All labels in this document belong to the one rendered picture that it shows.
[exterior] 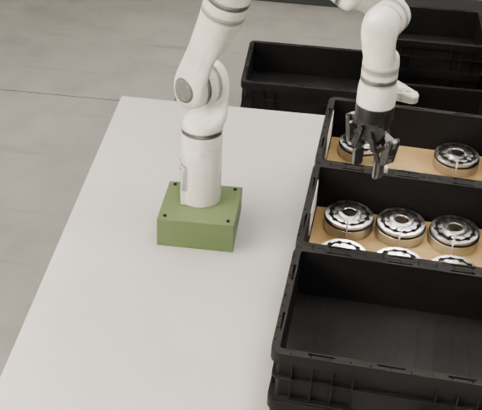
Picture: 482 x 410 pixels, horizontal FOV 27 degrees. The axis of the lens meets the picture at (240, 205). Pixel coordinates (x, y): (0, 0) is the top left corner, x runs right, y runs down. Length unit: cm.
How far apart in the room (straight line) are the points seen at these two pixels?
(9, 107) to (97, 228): 197
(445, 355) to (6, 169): 233
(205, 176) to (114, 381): 53
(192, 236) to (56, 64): 242
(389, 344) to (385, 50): 53
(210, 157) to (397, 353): 64
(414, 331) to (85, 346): 64
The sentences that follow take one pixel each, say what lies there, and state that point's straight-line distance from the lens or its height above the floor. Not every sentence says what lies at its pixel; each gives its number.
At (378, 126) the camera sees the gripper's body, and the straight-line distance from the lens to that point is 197.
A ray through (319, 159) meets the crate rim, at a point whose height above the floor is 93.
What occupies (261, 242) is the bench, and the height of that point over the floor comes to 70.
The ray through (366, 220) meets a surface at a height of 86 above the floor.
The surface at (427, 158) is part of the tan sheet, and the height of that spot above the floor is 83.
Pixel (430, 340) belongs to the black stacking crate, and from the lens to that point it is 192.
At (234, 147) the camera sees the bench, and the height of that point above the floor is 70.
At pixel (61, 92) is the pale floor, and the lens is 436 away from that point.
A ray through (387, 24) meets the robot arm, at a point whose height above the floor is 133.
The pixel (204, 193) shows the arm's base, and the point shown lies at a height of 81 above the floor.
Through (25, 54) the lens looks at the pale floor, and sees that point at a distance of 468.
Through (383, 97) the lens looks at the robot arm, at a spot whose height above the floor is 117.
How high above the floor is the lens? 208
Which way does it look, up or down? 35 degrees down
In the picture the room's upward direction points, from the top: 3 degrees clockwise
